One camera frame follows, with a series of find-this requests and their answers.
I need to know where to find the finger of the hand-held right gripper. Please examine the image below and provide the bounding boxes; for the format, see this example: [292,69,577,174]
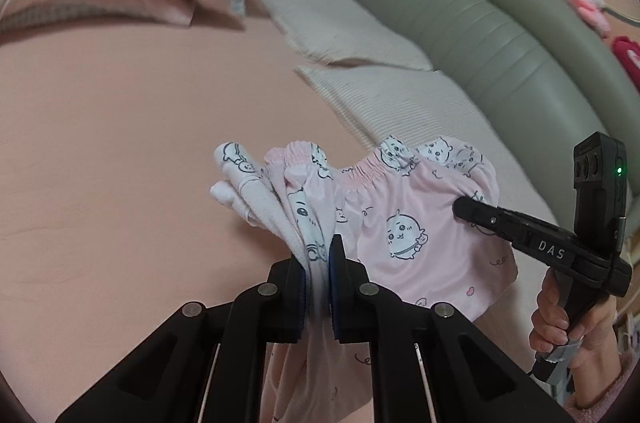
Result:
[451,196,540,251]

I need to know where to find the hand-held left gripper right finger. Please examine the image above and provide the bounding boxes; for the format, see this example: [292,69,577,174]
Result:
[327,233,573,423]

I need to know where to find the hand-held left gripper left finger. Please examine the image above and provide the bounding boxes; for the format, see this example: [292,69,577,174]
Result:
[55,253,307,423]

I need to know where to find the pink printed pajama pants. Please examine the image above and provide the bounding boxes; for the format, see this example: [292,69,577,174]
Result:
[262,134,518,423]

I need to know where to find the pink printed pajama shirt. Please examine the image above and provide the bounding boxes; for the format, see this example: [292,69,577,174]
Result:
[210,142,333,334]

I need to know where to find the person's right forearm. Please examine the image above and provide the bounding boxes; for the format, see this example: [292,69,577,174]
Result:
[560,328,640,423]

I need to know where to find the person's right hand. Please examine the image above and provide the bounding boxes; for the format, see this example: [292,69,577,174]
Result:
[529,273,618,370]

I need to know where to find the beige ribbed pillow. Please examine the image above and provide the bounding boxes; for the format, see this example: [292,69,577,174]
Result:
[295,66,561,229]
[245,0,433,71]

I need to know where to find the magenta plush toy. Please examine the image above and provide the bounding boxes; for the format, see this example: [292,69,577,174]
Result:
[611,34,640,79]

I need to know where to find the grey green padded headboard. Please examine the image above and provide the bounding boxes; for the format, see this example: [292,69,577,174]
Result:
[312,0,640,224]

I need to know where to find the pink white plush toy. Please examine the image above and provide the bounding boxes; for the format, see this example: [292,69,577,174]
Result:
[550,0,611,36]

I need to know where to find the bed with pink sheet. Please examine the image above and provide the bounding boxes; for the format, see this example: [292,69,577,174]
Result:
[0,16,566,423]

